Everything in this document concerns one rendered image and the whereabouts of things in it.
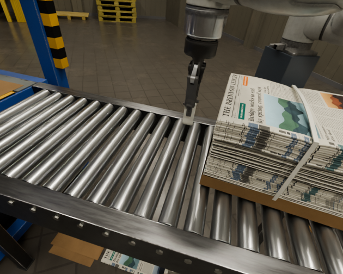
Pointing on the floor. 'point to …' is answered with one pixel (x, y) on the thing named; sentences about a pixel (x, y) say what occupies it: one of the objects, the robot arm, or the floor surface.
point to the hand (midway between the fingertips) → (189, 113)
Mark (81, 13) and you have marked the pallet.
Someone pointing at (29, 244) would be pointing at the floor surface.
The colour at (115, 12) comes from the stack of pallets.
